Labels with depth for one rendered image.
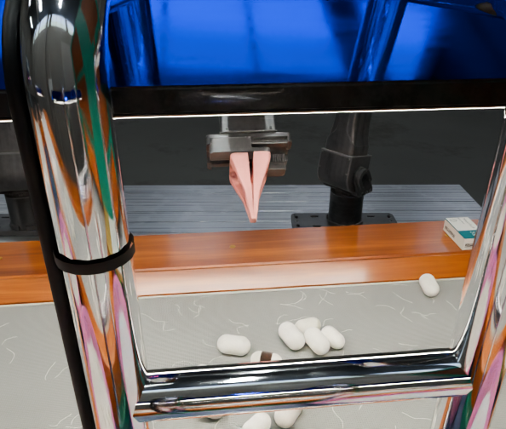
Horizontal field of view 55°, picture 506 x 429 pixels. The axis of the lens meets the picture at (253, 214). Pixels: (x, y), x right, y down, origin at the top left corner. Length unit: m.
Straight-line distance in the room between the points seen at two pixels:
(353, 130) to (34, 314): 0.55
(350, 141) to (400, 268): 0.26
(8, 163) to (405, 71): 0.75
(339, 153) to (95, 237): 0.72
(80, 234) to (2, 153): 0.78
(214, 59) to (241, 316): 0.38
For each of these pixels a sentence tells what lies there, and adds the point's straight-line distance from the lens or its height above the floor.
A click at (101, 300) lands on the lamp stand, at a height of 1.02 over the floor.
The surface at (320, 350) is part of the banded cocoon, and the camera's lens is 0.54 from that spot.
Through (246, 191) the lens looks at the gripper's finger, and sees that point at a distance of 0.57.
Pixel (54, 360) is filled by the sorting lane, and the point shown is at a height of 0.74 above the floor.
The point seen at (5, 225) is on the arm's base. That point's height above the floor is 0.68.
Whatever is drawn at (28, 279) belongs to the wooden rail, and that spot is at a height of 0.76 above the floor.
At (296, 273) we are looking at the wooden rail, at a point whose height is 0.75.
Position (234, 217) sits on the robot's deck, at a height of 0.67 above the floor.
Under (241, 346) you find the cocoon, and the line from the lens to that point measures 0.54.
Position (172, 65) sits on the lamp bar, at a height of 1.07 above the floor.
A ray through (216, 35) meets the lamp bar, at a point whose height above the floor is 1.08.
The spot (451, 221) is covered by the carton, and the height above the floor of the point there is 0.79.
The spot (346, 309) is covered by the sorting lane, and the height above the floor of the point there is 0.74.
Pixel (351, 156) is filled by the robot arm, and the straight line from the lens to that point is 0.85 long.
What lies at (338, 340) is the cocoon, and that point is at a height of 0.75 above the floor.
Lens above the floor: 1.12
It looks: 27 degrees down
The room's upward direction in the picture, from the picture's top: straight up
